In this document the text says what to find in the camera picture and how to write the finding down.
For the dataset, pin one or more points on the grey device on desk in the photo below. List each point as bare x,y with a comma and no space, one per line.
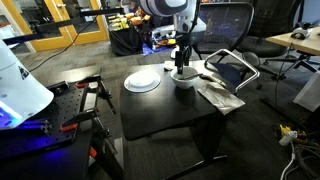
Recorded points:
300,33

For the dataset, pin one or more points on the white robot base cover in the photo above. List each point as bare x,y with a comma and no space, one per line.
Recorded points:
20,90

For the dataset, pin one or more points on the white box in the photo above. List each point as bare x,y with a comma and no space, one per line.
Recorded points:
308,93

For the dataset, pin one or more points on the white plate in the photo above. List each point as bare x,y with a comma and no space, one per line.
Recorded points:
141,81

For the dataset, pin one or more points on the black table pedestal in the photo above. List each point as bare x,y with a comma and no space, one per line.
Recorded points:
208,136

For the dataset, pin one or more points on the black draped table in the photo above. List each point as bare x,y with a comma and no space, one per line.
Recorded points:
126,41

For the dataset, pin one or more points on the white bowl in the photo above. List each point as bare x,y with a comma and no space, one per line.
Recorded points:
184,83

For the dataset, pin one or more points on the black camera rig bar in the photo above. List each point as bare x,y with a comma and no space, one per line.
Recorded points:
56,25

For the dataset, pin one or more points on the wooden desk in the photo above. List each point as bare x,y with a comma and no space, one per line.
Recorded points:
300,41

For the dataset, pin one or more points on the black mesh office chair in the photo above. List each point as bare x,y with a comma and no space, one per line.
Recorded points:
223,26

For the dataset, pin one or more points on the yellow door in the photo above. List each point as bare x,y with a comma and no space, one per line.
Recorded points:
58,20

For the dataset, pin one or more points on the silver-framed blue chair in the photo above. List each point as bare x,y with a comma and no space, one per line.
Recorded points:
230,73

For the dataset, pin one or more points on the white plug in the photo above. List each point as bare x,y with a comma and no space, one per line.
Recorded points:
287,138

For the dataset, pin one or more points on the black perforated breadboard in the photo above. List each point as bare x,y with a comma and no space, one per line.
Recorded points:
63,110

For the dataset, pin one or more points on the yellow and orange items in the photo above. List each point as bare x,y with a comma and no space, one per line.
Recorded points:
125,21

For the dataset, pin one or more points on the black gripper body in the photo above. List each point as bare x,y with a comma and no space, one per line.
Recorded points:
183,53

